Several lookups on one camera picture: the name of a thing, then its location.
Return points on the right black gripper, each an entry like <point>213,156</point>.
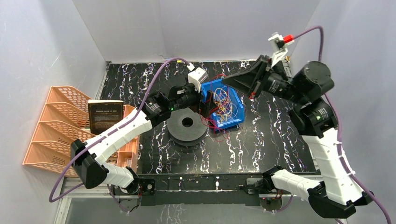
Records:
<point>252,80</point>

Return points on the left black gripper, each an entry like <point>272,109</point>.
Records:
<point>200,100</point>

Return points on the black cable spool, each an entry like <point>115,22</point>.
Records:
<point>186,128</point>

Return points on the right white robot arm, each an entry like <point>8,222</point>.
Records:
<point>337,195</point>

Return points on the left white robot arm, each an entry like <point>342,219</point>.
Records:
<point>89,158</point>

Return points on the blue plastic bin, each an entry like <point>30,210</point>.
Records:
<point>230,110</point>

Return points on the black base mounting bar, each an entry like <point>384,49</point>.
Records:
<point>234,188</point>

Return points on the orange compartment organizer tray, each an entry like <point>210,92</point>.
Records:
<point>128,154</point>

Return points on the dark book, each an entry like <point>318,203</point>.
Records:
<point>103,114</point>

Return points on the orange mesh file rack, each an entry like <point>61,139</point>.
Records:
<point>64,118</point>

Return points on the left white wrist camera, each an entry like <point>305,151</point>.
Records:
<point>196,76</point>

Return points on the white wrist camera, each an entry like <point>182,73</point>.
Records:
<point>196,76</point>
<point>280,45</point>

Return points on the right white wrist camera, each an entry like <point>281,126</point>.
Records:
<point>280,45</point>

